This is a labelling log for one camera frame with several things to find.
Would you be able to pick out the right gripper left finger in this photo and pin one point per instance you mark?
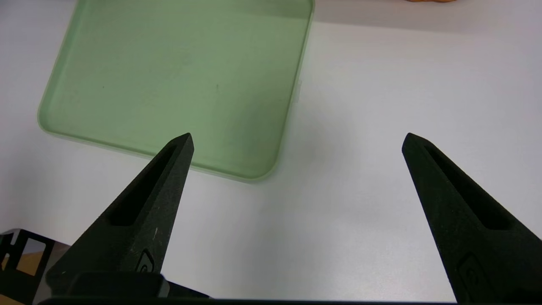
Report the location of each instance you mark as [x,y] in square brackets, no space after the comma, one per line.
[127,245]

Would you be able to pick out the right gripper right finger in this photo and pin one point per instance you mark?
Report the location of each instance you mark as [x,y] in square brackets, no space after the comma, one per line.
[478,254]

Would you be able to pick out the orange wicker basket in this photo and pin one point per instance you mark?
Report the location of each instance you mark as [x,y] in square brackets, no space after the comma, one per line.
[430,1]

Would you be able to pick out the light green plastic tray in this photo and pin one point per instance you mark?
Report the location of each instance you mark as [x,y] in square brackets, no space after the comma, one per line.
[169,84]

